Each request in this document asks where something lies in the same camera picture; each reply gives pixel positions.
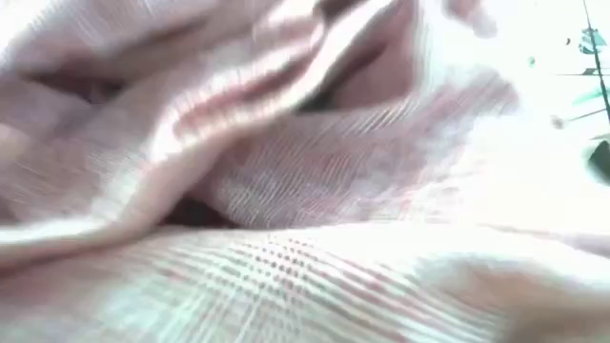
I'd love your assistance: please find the pink knit sweater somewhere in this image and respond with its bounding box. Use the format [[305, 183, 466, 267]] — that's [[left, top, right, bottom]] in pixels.
[[0, 0, 610, 343]]

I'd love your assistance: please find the thin black pole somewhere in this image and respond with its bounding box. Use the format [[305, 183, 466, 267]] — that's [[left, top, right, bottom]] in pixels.
[[581, 0, 610, 113]]

